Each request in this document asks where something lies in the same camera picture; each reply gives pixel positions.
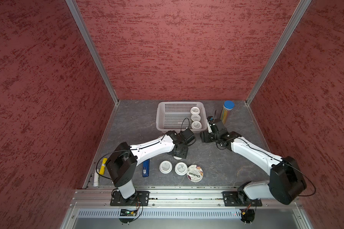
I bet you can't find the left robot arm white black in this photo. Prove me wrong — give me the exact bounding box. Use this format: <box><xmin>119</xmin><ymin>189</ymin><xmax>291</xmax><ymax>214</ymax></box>
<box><xmin>105</xmin><ymin>129</ymin><xmax>196</xmax><ymax>199</ymax></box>

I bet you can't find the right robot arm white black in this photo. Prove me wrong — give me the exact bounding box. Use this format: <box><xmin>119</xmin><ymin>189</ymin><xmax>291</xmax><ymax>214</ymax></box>
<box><xmin>200</xmin><ymin>129</ymin><xmax>307</xmax><ymax>205</ymax></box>

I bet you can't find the wide Chobani yogurt tub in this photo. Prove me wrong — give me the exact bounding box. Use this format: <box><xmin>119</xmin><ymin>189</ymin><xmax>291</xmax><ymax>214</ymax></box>
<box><xmin>186</xmin><ymin>165</ymin><xmax>204</xmax><ymax>183</ymax></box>

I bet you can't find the white plastic perforated basket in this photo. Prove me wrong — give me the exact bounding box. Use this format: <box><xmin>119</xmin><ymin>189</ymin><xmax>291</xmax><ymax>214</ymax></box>
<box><xmin>156</xmin><ymin>101</ymin><xmax>207</xmax><ymax>134</ymax></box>

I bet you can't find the blue-capped tube of sticks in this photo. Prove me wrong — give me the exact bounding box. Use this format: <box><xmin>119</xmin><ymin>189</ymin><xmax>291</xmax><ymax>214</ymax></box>
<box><xmin>220</xmin><ymin>100</ymin><xmax>235</xmax><ymax>124</ymax></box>

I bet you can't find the blue black stapler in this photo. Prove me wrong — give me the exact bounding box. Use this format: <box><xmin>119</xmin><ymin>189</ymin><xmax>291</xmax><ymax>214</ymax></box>
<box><xmin>142</xmin><ymin>159</ymin><xmax>150</xmax><ymax>177</ymax></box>

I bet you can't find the yellow marker pen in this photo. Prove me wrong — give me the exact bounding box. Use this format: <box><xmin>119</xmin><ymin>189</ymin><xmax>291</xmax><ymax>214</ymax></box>
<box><xmin>99</xmin><ymin>158</ymin><xmax>108</xmax><ymax>175</ymax></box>

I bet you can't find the white vented strip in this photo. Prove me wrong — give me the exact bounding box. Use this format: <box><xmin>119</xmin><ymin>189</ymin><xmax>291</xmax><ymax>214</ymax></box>
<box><xmin>77</xmin><ymin>209</ymin><xmax>241</xmax><ymax>219</ymax></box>

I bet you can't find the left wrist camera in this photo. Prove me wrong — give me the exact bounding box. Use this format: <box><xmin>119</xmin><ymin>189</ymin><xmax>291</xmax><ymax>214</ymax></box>
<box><xmin>180</xmin><ymin>128</ymin><xmax>196</xmax><ymax>145</ymax></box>

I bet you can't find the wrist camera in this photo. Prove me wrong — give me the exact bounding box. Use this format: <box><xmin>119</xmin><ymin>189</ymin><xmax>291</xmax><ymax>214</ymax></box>
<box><xmin>207</xmin><ymin>116</ymin><xmax>225</xmax><ymax>133</ymax></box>
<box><xmin>180</xmin><ymin>128</ymin><xmax>196</xmax><ymax>145</ymax></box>

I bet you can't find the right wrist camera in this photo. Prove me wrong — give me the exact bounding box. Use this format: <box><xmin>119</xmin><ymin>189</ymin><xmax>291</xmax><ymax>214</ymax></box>
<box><xmin>207</xmin><ymin>116</ymin><xmax>225</xmax><ymax>133</ymax></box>

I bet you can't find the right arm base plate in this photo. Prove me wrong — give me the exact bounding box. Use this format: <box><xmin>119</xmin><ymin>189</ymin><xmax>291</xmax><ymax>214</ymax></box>
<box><xmin>222</xmin><ymin>191</ymin><xmax>262</xmax><ymax>207</ymax></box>

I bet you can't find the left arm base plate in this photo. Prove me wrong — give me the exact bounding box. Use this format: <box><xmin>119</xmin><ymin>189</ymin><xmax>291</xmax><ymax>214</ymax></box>
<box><xmin>110</xmin><ymin>190</ymin><xmax>150</xmax><ymax>207</ymax></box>

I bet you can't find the right controller board with wires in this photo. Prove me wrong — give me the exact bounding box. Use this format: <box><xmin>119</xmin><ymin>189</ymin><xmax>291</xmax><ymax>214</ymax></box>
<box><xmin>241</xmin><ymin>210</ymin><xmax>255</xmax><ymax>224</ymax></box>

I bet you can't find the controller board with wires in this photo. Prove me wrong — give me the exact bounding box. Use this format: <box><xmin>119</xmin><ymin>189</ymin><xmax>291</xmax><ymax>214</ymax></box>
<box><xmin>241</xmin><ymin>210</ymin><xmax>255</xmax><ymax>224</ymax></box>
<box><xmin>118</xmin><ymin>209</ymin><xmax>141</xmax><ymax>224</ymax></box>

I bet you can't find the left controller board with wires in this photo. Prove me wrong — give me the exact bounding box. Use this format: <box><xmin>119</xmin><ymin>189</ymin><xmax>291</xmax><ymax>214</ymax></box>
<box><xmin>118</xmin><ymin>209</ymin><xmax>141</xmax><ymax>224</ymax></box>

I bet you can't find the aluminium front rail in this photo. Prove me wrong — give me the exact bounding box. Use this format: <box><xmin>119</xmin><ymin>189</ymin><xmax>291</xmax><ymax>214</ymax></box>
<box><xmin>70</xmin><ymin>187</ymin><xmax>303</xmax><ymax>209</ymax></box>

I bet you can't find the right aluminium corner post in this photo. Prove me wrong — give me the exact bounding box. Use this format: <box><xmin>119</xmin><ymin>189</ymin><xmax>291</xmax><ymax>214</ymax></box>
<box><xmin>246</xmin><ymin>0</ymin><xmax>311</xmax><ymax>106</ymax></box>

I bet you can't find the aluminium corner post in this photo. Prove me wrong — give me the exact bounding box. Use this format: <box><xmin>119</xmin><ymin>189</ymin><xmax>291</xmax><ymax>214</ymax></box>
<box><xmin>246</xmin><ymin>0</ymin><xmax>311</xmax><ymax>106</ymax></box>
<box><xmin>66</xmin><ymin>0</ymin><xmax>119</xmax><ymax>106</ymax></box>

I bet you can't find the left aluminium corner post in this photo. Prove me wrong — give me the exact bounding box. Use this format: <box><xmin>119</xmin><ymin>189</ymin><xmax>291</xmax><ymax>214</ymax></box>
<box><xmin>66</xmin><ymin>0</ymin><xmax>119</xmax><ymax>106</ymax></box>

